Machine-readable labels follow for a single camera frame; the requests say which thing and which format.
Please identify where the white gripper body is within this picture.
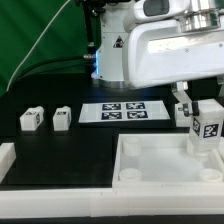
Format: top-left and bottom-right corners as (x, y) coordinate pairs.
(170, 79), (224, 101)

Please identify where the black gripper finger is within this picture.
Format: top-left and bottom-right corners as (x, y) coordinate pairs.
(177, 90), (200, 118)

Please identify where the white square tabletop part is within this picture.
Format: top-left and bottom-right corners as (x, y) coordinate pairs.
(112, 133), (224, 188)

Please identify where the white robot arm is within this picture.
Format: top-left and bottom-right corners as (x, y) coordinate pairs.
(92, 0), (224, 116)

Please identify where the white marker sheet with tags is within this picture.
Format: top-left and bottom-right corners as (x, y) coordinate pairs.
(79, 101), (170, 123)

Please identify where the white U-shaped obstacle fixture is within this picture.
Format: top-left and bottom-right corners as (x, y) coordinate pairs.
(0, 138), (224, 219)

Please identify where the black cable bundle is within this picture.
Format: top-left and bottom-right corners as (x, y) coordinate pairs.
(16, 55), (98, 81)

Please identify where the black camera stand pole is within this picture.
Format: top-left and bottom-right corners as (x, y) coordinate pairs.
(75, 0), (105, 54)

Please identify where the white cable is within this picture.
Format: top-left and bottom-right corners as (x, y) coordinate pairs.
(5, 0), (72, 93)

